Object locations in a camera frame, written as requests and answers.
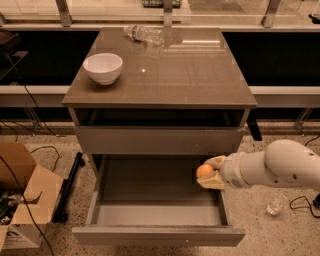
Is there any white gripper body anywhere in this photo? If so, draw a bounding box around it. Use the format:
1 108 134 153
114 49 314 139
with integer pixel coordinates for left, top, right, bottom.
220 152 249 188

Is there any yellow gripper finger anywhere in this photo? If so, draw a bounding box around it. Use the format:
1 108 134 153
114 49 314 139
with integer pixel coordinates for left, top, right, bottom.
205 155 226 169
197 172 225 190

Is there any orange fruit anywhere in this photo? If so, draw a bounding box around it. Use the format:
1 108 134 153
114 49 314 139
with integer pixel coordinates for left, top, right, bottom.
196 164 214 178

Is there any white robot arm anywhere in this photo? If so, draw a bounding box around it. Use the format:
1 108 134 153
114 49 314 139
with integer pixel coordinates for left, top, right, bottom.
196 140 320 192

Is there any open grey middle drawer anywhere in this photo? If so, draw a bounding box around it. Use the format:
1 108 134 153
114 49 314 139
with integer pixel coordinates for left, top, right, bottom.
72 156 245 246

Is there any closed grey top drawer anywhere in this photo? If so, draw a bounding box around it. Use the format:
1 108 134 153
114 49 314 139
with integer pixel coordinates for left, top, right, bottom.
75 126 244 156

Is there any clear glass on floor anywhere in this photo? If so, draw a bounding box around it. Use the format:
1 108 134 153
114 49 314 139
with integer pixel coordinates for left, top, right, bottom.
266 193 287 216

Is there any brown cabinet with glossy top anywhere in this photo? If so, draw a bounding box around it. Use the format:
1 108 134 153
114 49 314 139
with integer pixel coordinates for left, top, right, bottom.
61 26 258 174

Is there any white ceramic bowl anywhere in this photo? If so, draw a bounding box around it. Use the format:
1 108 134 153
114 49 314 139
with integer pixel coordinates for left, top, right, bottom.
82 53 123 85

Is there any clear plastic water bottle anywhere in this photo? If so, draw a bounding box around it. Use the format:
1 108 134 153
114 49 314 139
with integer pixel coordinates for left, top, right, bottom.
123 25 164 46

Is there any black tripod leg bar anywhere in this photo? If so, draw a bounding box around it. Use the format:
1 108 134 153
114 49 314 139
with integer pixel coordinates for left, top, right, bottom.
53 152 85 223

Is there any brown cardboard box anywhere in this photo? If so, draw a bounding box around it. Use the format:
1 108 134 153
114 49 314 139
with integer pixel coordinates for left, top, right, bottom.
0 142 63 250

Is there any metal window railing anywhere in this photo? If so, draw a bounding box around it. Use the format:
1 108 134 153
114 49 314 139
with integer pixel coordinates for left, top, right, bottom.
0 0 320 31

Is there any black cable on right floor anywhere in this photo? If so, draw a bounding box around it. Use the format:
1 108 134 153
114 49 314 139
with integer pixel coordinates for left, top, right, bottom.
289 134 320 219

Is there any black cable on floor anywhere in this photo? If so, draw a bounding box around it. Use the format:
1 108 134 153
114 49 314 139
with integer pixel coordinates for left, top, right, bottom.
0 49 64 256
289 134 320 219

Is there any black cable on left floor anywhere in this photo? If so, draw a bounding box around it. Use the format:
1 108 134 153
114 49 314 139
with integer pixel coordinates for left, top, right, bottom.
0 49 64 256

